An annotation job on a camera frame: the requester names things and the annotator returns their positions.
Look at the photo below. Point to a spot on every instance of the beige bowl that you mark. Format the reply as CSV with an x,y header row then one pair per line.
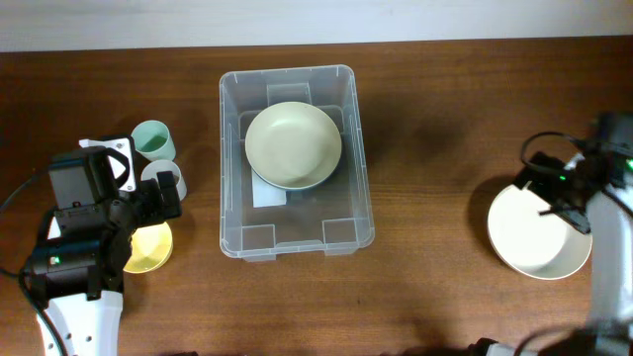
x,y
292,131

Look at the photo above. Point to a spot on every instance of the clear plastic storage bin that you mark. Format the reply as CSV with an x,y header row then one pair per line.
x,y
334,217

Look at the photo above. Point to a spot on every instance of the dark blue bowl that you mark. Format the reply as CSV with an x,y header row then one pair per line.
x,y
294,176

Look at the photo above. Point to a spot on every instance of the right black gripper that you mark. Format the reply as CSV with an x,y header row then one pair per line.
x,y
542,186

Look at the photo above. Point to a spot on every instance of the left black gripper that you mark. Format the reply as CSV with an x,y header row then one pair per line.
x,y
156,211

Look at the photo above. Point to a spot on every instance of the yellow cup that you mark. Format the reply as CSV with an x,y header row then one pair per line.
x,y
152,246

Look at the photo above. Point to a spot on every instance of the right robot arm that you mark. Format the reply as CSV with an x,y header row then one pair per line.
x,y
608,330

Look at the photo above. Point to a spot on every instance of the mint green cup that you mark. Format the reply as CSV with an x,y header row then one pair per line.
x,y
154,141

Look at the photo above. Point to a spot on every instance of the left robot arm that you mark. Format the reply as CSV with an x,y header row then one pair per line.
x,y
74,278

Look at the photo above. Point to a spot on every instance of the cream white cup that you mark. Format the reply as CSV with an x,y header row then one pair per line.
x,y
54,229

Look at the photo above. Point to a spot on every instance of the cream white bowl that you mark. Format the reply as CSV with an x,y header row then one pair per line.
x,y
540,247

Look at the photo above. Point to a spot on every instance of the light grey cup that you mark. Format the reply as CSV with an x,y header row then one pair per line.
x,y
162,165

